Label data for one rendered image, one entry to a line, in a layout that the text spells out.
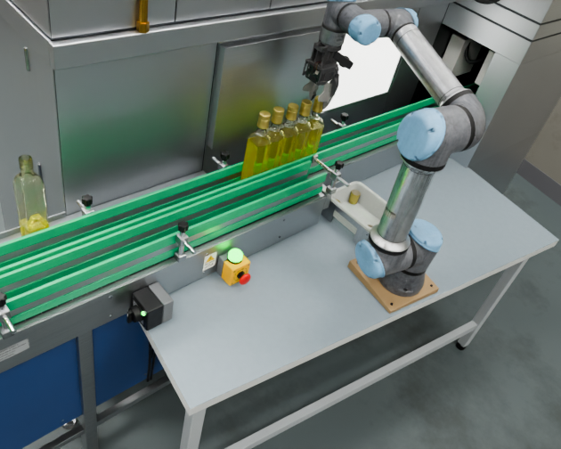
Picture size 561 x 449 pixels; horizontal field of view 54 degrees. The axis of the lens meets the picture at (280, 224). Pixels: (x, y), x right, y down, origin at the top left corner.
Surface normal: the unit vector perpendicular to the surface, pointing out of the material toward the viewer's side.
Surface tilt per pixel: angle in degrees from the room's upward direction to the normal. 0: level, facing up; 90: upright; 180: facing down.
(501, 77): 90
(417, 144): 84
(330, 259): 0
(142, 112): 90
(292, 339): 0
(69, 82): 90
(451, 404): 0
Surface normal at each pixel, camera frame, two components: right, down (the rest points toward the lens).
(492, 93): -0.74, 0.33
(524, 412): 0.19, -0.73
